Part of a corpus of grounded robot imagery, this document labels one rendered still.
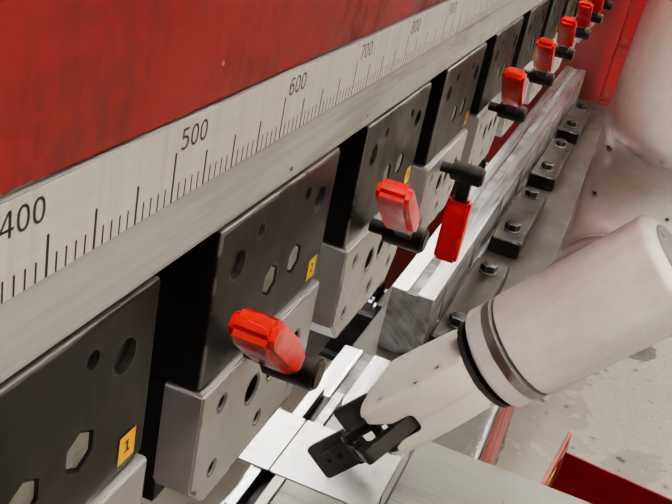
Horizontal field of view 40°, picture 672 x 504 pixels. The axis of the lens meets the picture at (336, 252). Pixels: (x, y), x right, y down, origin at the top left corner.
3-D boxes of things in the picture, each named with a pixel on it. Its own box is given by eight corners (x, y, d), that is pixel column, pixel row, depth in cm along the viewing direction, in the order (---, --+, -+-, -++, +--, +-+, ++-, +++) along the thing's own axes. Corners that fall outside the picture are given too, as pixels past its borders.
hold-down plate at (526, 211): (516, 260, 159) (521, 244, 158) (486, 250, 161) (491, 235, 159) (544, 207, 185) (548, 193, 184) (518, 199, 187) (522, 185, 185)
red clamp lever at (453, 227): (457, 268, 86) (484, 172, 82) (416, 255, 87) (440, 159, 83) (462, 261, 87) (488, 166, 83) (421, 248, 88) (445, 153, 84)
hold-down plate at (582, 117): (575, 145, 229) (579, 133, 228) (554, 139, 230) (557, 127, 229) (589, 118, 255) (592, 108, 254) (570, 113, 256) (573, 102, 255)
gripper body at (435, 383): (487, 291, 76) (384, 349, 81) (457, 345, 67) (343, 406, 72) (539, 364, 76) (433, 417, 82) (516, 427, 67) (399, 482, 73)
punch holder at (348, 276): (327, 350, 64) (374, 128, 57) (219, 310, 67) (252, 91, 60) (391, 271, 78) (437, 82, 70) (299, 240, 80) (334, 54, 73)
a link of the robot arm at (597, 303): (505, 274, 74) (481, 322, 66) (652, 191, 68) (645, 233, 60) (564, 357, 75) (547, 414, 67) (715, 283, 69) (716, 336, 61)
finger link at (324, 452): (367, 414, 75) (308, 445, 78) (354, 434, 72) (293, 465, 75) (390, 445, 75) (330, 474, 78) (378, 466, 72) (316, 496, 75)
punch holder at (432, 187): (408, 251, 82) (452, 71, 75) (321, 222, 84) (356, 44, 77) (450, 200, 95) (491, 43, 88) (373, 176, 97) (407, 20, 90)
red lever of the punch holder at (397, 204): (421, 183, 56) (430, 234, 65) (359, 164, 57) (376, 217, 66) (411, 209, 56) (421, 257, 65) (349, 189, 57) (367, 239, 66)
